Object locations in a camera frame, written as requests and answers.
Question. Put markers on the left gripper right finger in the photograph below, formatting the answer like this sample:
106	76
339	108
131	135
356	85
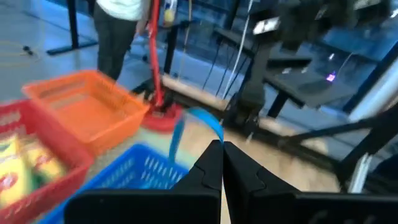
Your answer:
258	193

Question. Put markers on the black low desk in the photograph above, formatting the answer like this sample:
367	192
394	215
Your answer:
298	84

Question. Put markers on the yellow crayon box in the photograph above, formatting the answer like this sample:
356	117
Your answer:
46	165

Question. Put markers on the silver post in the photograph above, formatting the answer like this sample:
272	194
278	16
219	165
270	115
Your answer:
373	93

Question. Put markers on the blue rubber band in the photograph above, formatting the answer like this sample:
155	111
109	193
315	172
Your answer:
205	114

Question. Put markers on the red plastic basket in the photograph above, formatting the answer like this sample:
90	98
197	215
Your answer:
74	174

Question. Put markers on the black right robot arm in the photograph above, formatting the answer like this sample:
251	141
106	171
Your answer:
255	77

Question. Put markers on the black aluminium table frame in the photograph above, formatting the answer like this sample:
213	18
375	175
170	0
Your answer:
367	146

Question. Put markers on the yellow snack packets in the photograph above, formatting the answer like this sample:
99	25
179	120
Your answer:
12	174

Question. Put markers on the black table leg stand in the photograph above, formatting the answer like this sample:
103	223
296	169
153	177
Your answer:
73	25

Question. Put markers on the orange plastic basket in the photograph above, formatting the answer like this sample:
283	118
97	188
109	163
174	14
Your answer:
90	115

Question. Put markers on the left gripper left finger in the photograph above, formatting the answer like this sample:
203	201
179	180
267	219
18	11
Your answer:
199	193

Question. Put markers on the red desk lamp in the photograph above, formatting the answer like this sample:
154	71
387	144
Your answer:
154	62

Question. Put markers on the person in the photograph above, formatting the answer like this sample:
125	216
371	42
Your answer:
115	37

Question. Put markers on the blue plastic basket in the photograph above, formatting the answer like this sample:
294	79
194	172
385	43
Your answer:
130	168

